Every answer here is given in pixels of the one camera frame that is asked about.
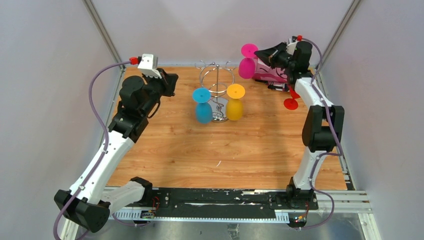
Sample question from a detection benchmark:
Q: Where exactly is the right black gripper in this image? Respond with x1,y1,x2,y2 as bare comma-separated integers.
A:
254,41,297,71

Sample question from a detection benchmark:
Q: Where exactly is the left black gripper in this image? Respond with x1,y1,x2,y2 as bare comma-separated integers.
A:
141,68,178,117

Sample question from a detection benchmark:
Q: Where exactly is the magenta wine glass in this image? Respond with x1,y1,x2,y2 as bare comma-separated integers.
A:
238,43,258,79

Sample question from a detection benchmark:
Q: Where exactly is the chrome wine glass rack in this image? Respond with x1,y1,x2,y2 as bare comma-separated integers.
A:
196,60,236,123

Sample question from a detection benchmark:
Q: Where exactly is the red wine glass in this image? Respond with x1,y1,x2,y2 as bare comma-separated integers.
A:
283,84,300,110

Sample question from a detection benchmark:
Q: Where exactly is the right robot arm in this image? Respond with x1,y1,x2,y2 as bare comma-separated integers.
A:
254,38,345,209

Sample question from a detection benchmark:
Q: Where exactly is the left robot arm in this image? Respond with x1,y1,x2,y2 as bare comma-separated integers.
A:
54,68,179,233

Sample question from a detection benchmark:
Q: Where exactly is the blue wine glass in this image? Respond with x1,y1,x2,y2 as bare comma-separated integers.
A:
192,87,213,124

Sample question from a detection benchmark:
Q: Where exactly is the yellow wine glass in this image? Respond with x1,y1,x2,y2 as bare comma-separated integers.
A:
225,83,246,121

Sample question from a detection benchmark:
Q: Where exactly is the pink camouflage cloth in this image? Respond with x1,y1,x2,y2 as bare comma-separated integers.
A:
252,58,290,92

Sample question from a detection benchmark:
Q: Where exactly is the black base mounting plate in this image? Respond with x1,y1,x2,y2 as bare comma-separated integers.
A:
120,187,320,220

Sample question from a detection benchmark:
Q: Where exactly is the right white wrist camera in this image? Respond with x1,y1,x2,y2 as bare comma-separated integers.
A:
286,36,298,55

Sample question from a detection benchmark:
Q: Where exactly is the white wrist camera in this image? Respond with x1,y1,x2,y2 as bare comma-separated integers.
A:
137,53,162,79
286,36,298,55

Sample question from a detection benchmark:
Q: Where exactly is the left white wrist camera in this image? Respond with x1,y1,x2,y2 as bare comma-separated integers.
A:
137,53,162,79

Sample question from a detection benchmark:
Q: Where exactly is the aluminium frame rail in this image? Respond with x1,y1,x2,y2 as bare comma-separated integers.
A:
61,187,381,240

